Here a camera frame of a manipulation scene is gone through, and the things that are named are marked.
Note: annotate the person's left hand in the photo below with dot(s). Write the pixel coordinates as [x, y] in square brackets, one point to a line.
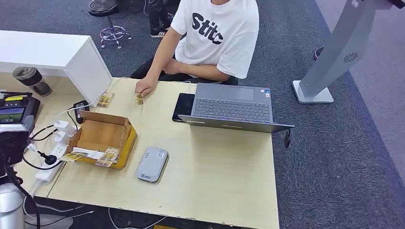
[173, 67]

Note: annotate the person's right hand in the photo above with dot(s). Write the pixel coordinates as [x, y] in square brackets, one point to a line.
[146, 87]

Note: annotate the cardboard box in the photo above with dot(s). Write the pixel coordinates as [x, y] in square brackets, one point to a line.
[101, 132]

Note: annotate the person's right forearm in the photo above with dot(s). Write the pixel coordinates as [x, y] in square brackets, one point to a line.
[161, 55]

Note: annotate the person's left forearm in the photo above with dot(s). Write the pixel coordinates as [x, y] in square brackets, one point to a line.
[202, 71]

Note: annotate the person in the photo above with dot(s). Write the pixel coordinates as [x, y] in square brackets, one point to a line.
[156, 15]
[234, 38]

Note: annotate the grey card reader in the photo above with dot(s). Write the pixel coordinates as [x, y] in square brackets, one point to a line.
[152, 164]

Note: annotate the black smartphone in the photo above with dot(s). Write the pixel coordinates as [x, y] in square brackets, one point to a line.
[183, 106]

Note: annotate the black power adapter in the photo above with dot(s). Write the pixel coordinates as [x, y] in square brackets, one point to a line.
[80, 110]

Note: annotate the grey laptop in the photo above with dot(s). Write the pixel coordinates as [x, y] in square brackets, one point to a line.
[232, 107]

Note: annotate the white plug-in charger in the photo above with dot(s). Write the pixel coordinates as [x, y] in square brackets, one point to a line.
[65, 125]
[61, 137]

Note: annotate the black stool with chrome base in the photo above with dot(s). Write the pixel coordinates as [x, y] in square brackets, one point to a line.
[102, 6]

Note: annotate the white cabinet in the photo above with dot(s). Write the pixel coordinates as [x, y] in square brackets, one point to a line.
[47, 50]

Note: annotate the dark lidded tumbler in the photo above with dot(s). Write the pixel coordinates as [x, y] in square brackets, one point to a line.
[31, 80]

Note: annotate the black power plug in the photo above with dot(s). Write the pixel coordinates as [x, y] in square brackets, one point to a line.
[50, 159]

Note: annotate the black remote controller with screen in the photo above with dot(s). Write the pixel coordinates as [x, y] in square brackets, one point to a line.
[19, 106]

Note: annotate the white power strip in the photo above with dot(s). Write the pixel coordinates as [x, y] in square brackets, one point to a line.
[47, 173]

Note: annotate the dark round object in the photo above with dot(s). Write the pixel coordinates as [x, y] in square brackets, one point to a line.
[317, 53]

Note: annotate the grey kiosk stand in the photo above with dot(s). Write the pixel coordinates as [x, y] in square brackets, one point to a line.
[341, 47]

